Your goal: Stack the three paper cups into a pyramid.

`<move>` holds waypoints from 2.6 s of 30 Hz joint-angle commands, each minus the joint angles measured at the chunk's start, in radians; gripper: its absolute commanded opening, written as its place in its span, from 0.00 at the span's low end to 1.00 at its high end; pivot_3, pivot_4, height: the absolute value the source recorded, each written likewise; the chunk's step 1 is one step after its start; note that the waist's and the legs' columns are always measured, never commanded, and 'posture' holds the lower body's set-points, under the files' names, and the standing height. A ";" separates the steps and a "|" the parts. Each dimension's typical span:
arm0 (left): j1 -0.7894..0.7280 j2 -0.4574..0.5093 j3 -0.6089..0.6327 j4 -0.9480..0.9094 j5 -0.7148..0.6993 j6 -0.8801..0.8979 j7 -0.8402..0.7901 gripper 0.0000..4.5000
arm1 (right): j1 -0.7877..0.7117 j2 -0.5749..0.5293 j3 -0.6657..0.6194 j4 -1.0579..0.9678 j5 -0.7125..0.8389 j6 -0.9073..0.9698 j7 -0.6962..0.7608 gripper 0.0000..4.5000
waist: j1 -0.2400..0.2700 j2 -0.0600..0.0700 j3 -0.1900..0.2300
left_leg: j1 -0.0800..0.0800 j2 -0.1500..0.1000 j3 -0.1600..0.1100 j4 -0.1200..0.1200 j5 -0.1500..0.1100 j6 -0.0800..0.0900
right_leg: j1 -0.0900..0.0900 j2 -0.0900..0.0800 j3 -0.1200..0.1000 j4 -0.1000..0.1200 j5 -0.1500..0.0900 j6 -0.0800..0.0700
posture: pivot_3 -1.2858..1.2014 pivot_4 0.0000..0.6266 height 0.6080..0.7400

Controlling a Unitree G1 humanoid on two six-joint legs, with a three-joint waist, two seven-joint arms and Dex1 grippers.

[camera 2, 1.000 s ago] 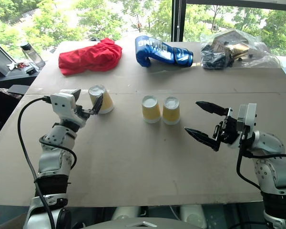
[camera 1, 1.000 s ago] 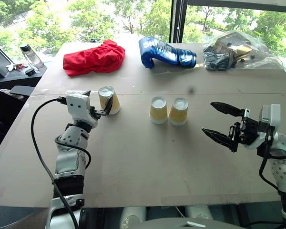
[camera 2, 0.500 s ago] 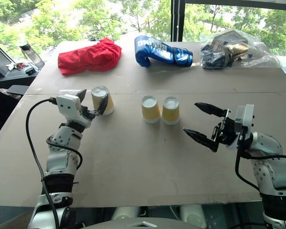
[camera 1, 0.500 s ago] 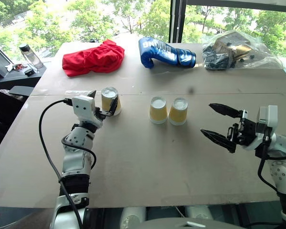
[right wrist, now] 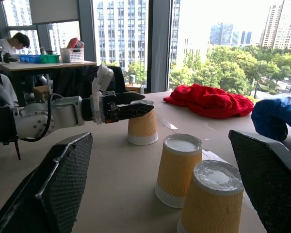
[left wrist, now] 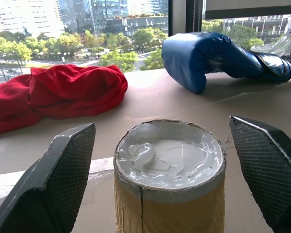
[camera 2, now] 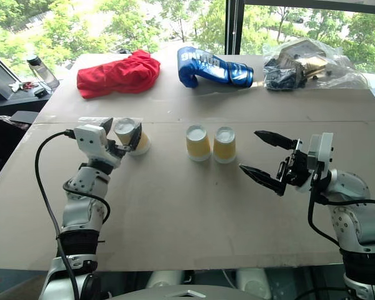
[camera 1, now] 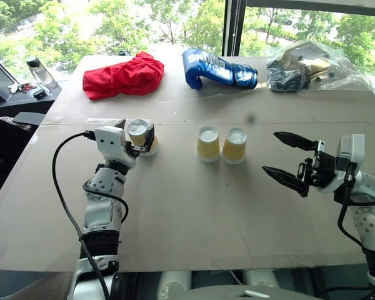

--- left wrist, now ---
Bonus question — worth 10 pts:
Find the blue boxing glove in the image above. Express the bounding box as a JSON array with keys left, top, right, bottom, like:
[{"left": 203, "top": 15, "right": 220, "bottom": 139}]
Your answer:
[{"left": 161, "top": 32, "right": 291, "bottom": 95}]

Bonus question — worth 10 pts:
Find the red cloth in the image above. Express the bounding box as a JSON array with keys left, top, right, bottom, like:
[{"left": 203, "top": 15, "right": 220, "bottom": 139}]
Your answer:
[{"left": 0, "top": 64, "right": 129, "bottom": 136}]

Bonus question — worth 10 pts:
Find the beige paper cup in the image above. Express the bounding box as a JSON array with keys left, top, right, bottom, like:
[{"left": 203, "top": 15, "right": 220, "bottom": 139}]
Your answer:
[{"left": 113, "top": 118, "right": 227, "bottom": 233}]

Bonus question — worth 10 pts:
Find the black window frame post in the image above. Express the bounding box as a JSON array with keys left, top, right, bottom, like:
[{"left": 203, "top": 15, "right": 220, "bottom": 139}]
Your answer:
[{"left": 185, "top": 0, "right": 204, "bottom": 33}]

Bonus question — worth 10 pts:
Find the white roller blind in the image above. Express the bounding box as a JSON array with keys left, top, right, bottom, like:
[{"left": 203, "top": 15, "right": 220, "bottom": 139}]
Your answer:
[{"left": 204, "top": 0, "right": 291, "bottom": 20}]

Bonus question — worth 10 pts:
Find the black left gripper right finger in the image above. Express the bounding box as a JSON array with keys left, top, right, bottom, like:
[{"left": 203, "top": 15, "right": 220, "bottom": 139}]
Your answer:
[{"left": 228, "top": 115, "right": 291, "bottom": 233}]

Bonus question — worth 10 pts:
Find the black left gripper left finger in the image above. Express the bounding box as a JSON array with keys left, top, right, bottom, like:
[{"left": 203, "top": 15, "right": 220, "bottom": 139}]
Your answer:
[{"left": 0, "top": 122, "right": 97, "bottom": 233}]

